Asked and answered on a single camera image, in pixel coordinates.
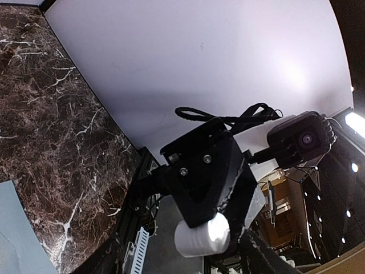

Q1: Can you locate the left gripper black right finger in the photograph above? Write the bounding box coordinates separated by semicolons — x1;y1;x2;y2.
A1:
239;229;301;274

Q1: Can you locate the white slotted cable duct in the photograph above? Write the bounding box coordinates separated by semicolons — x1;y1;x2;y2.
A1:
123;227;150;274

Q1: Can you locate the small white glue cap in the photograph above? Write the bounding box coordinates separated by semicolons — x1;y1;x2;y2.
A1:
174;213;230;258

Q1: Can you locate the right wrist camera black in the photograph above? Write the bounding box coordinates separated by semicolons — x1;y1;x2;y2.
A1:
267;111;336;169

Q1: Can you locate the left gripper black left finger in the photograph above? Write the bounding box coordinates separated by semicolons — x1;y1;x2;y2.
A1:
82;232;124;274

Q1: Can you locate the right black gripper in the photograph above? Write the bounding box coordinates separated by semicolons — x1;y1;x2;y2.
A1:
160;118;265;254

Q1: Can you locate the light blue envelope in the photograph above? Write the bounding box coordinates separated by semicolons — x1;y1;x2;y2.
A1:
1;180;57;273

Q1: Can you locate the black front table rail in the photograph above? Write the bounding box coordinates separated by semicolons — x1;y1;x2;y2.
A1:
112;147;159;273

